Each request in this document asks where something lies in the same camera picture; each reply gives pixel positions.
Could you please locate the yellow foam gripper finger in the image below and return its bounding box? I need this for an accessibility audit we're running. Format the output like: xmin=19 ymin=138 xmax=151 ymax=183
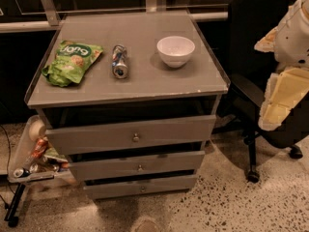
xmin=254 ymin=27 xmax=277 ymax=53
xmin=258 ymin=68 xmax=309 ymax=131

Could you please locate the grey drawer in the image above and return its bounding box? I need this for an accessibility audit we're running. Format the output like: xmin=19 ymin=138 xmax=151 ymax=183
xmin=70 ymin=151 xmax=205 ymax=181
xmin=83 ymin=175 xmax=197 ymax=199
xmin=46 ymin=115 xmax=215 ymax=155

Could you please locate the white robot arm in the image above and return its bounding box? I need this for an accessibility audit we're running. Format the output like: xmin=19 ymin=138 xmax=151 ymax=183
xmin=254 ymin=0 xmax=309 ymax=131

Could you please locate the grey drawer cabinet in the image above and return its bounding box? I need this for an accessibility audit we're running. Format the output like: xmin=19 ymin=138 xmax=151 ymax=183
xmin=25 ymin=13 xmax=229 ymax=187

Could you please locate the grey top drawer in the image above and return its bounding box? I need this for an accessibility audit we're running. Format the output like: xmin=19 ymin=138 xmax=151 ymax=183
xmin=46 ymin=115 xmax=215 ymax=155

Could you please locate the grey bottom drawer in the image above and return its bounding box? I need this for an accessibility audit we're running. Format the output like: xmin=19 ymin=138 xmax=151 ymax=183
xmin=83 ymin=175 xmax=197 ymax=199

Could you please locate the black office chair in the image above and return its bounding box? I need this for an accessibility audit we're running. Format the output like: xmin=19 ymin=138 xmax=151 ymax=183
xmin=218 ymin=0 xmax=309 ymax=183

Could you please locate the white bowl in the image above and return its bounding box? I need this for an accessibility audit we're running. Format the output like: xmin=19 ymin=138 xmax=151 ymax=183
xmin=156 ymin=36 xmax=195 ymax=68

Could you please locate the crushed soda can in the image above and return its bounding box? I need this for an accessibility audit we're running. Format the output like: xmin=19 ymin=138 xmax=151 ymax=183
xmin=112 ymin=44 xmax=128 ymax=79

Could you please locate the green snack bag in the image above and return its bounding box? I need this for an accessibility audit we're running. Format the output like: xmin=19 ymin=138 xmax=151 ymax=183
xmin=42 ymin=41 xmax=103 ymax=87

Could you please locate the metal railing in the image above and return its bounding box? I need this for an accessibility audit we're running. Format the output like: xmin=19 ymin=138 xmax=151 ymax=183
xmin=0 ymin=0 xmax=228 ymax=32

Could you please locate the red soda can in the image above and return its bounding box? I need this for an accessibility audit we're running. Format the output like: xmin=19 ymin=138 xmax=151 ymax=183
xmin=31 ymin=138 xmax=48 ymax=159

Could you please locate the clear side bin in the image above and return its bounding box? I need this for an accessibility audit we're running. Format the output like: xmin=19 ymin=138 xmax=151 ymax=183
xmin=9 ymin=115 xmax=76 ymax=185

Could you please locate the silver can in bin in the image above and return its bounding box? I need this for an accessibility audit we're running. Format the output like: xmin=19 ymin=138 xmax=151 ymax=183
xmin=14 ymin=167 xmax=30 ymax=178

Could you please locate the black stand leg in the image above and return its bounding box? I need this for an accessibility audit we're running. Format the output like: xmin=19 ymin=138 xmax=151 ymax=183
xmin=5 ymin=184 xmax=25 ymax=227

